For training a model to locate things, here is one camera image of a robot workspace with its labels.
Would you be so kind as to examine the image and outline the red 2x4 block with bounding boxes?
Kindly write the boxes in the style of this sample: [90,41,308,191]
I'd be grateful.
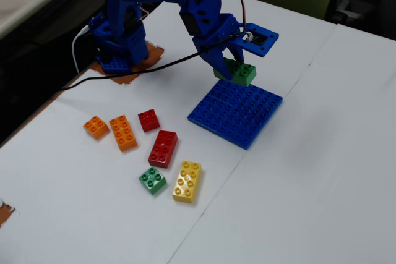
[148,129,179,169]

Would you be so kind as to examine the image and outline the black cable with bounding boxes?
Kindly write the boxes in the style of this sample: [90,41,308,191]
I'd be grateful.
[57,32,248,92]

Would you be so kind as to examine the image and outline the green 2x4 block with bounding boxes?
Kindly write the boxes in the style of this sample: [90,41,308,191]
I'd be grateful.
[213,57,257,88]

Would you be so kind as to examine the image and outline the red white servo wire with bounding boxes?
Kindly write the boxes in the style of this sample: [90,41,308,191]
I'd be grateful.
[197,0,248,35]

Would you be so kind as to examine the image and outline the red 2x2 block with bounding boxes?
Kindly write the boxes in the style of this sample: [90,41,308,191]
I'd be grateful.
[137,109,161,133]

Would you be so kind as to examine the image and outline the orange 2x4 block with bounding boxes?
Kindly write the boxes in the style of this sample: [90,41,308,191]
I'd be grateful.
[108,114,138,153]

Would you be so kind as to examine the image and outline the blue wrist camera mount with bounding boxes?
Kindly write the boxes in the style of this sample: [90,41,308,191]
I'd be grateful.
[235,22,280,58]

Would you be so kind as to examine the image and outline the blue 8x8 baseplate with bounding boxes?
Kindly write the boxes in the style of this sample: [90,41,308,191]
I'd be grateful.
[187,79,283,151]

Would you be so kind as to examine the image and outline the orange 2x2 block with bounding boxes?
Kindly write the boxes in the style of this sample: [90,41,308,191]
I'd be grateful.
[82,115,110,140]

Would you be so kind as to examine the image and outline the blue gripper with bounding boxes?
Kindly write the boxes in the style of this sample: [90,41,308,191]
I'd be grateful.
[193,13,247,81]

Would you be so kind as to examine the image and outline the white cable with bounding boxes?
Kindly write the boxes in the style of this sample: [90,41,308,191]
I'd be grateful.
[71,26,91,73]

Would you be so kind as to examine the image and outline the green 2x2 block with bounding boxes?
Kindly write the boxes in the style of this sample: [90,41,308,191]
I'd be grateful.
[138,166,168,195]

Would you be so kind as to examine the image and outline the yellow 2x4 block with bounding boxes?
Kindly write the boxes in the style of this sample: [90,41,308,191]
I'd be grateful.
[171,160,203,204]

